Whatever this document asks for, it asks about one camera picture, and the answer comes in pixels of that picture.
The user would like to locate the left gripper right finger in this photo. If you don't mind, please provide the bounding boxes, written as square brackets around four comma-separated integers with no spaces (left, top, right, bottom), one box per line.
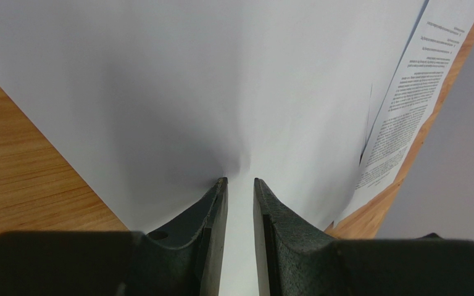
[254,178,474,295]

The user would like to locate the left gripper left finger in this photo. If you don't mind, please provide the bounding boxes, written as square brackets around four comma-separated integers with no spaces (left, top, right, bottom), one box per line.
[0,178,228,295]

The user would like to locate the white paper sheet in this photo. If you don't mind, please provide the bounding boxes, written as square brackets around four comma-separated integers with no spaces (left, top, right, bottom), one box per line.
[360,1,428,155]
[0,0,426,296]

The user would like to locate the printed text paper sheet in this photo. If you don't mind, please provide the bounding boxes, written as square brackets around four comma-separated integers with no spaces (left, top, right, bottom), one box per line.
[335,1,474,223]

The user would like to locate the white paper sheet behind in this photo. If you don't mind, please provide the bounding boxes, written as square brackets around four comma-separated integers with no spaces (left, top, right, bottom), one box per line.
[360,1,428,155]

